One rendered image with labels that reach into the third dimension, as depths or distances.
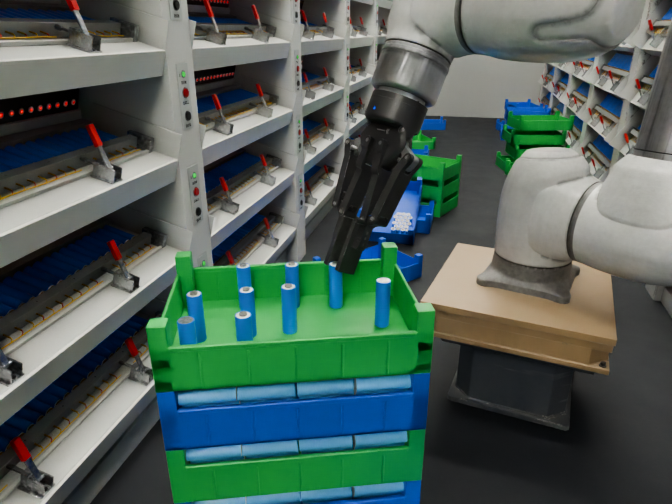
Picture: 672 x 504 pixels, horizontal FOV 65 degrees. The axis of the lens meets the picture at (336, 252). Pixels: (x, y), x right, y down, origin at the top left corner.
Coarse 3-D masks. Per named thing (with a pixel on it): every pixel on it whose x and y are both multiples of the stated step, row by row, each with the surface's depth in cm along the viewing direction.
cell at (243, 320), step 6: (240, 312) 58; (246, 312) 58; (240, 318) 57; (246, 318) 57; (240, 324) 57; (246, 324) 57; (240, 330) 58; (246, 330) 58; (252, 330) 59; (240, 336) 58; (246, 336) 58; (252, 336) 59
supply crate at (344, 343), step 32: (384, 256) 73; (192, 288) 71; (224, 288) 74; (256, 288) 74; (320, 288) 75; (352, 288) 76; (160, 320) 54; (224, 320) 69; (256, 320) 69; (320, 320) 69; (352, 320) 69; (416, 320) 56; (160, 352) 54; (192, 352) 54; (224, 352) 55; (256, 352) 55; (288, 352) 56; (320, 352) 56; (352, 352) 57; (384, 352) 57; (416, 352) 58; (160, 384) 55; (192, 384) 56; (224, 384) 56; (256, 384) 57
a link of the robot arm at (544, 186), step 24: (528, 168) 99; (552, 168) 96; (576, 168) 96; (504, 192) 104; (528, 192) 98; (552, 192) 96; (576, 192) 94; (504, 216) 104; (528, 216) 100; (552, 216) 96; (504, 240) 105; (528, 240) 101; (552, 240) 97; (528, 264) 103; (552, 264) 102
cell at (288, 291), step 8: (288, 288) 64; (288, 296) 64; (288, 304) 64; (296, 304) 65; (288, 312) 65; (296, 312) 65; (288, 320) 65; (296, 320) 66; (288, 328) 65; (296, 328) 66
